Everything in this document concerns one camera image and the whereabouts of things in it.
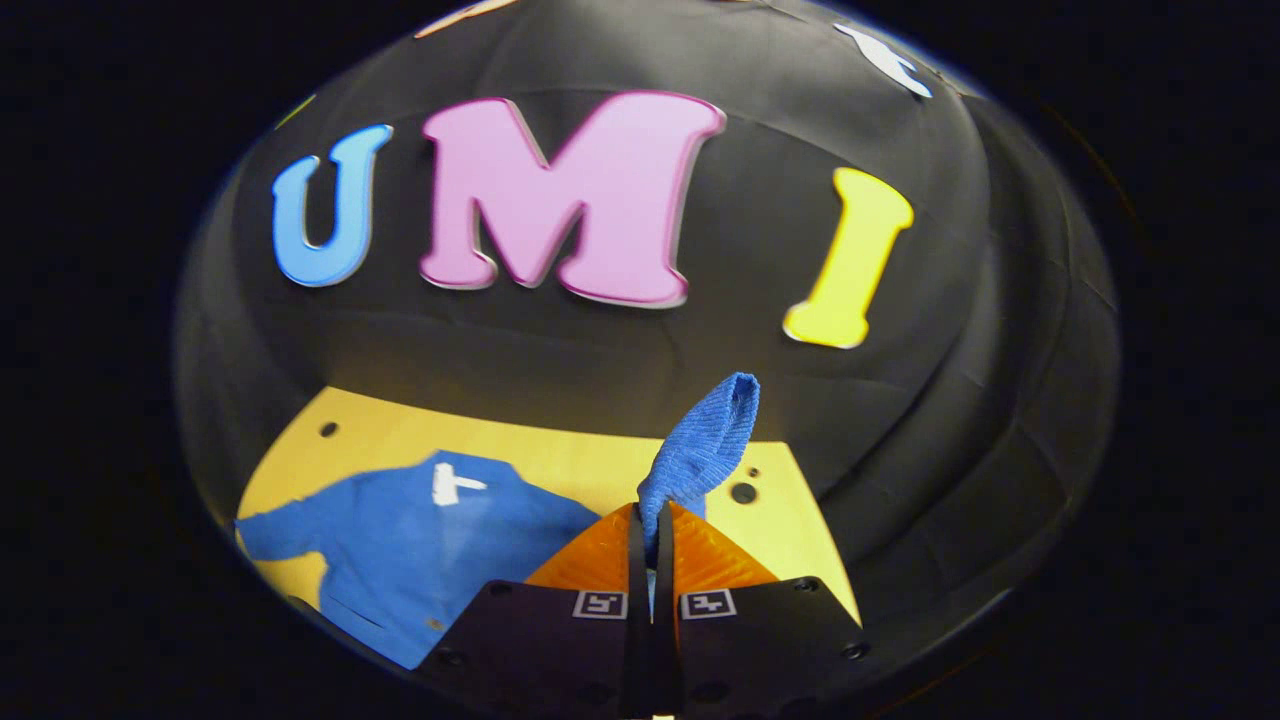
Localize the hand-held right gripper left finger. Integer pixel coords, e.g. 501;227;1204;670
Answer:
415;503;651;720

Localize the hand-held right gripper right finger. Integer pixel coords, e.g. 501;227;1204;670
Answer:
655;503;871;720

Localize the blue button shirt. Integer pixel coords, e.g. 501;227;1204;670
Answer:
235;372;761;671

